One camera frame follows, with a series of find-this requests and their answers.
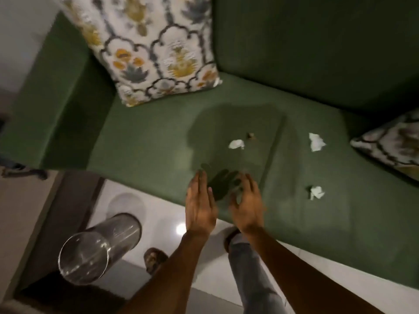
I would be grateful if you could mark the person's left fingers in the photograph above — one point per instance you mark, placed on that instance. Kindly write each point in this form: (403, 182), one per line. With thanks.
(199, 184)

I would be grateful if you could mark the person's left forearm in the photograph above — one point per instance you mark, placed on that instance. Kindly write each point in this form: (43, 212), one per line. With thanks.
(170, 271)

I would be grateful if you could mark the dark floral patterned cushion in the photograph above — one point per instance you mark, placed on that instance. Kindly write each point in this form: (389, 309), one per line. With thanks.
(389, 143)

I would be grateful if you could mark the crumpled white tissue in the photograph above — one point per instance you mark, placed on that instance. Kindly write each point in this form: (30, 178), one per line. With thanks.
(316, 142)
(317, 192)
(236, 144)

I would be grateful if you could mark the person's right forearm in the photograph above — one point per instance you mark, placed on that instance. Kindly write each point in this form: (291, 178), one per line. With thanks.
(304, 274)

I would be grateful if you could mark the person's brown sandal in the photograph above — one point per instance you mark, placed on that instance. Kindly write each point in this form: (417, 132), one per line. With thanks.
(154, 259)
(230, 237)

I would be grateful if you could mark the person's right fingers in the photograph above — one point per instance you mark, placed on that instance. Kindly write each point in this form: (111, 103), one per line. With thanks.
(248, 189)

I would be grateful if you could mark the small brown scrap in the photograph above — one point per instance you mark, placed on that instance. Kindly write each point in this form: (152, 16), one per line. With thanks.
(251, 137)

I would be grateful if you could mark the green fabric sofa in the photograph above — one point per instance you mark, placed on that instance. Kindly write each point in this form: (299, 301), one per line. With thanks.
(248, 104)

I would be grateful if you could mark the person's grey trouser leg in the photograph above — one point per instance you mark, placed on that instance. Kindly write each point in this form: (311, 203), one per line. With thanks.
(255, 277)

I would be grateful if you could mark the person's left hand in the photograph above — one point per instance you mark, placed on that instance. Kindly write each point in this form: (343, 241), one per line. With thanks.
(200, 209)

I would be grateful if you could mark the large floral patterned cushion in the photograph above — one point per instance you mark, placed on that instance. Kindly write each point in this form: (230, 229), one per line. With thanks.
(144, 45)

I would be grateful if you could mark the person's right hand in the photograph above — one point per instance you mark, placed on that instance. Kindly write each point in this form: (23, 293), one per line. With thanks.
(248, 209)

